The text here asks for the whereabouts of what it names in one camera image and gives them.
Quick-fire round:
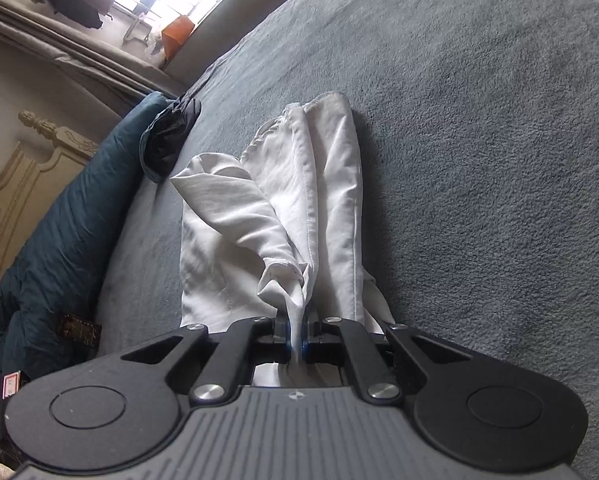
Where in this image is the black mesh garment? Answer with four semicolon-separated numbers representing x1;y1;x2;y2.
142;110;187;178

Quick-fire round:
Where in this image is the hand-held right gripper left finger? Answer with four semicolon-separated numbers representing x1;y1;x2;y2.
120;309;293;407

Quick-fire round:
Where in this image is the orange bag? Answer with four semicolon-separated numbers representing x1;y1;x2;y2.
162;16;196;59

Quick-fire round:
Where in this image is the dark pillow label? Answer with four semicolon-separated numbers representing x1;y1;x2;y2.
54;312;103;349

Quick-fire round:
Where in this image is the hanging dark garment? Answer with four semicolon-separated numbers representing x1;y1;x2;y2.
44;0;105;29

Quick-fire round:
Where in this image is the grey bed blanket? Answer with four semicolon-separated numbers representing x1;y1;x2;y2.
94;0;599;480

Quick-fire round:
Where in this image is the metal window rack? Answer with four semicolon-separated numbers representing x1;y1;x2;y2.
122;7;155;48

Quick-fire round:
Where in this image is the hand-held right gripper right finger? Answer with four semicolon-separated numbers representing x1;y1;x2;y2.
302;309;473;406

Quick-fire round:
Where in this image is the grey curtain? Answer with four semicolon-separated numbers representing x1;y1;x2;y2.
0;0;192;106

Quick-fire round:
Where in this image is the white button shirt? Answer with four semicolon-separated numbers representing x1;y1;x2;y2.
169;91;396;391

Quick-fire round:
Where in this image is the dark grey garment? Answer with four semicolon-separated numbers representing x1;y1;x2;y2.
166;94;203;131

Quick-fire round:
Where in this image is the teal pillow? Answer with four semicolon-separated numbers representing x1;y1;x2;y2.
0;91;169;411

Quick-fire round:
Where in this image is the red and white tag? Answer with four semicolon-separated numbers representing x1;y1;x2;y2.
1;370;26;402

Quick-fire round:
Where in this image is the cream carved headboard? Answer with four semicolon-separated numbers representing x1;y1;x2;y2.
0;110;101;321

